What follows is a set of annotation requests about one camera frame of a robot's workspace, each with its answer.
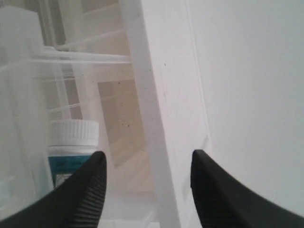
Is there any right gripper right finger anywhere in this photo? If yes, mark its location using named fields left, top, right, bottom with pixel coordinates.
left=190, top=150, right=304, bottom=228

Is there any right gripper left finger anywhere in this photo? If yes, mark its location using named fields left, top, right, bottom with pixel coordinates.
left=0, top=151, right=106, bottom=228

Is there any white pill bottle teal label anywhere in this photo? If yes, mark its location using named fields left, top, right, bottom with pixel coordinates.
left=48, top=119, right=99, bottom=188

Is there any clear drawer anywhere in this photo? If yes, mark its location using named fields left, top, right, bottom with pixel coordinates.
left=0, top=0, right=160, bottom=228

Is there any white plastic drawer cabinet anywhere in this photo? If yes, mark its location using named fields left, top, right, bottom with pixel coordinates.
left=95, top=0, right=304, bottom=228

